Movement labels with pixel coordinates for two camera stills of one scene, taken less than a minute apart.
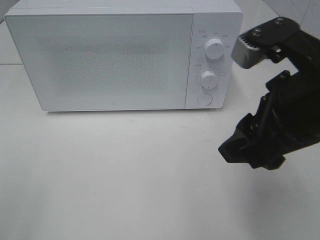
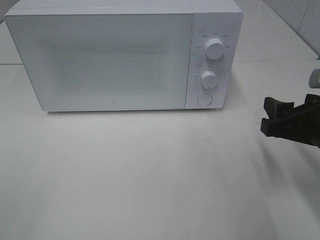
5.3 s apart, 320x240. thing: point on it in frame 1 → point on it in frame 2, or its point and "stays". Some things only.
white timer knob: [208, 79] stays
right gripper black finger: [256, 142] → [285, 121]
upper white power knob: [214, 48] stays
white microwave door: [104, 61] stays
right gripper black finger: [251, 47] → [314, 79]
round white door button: [204, 99] stays
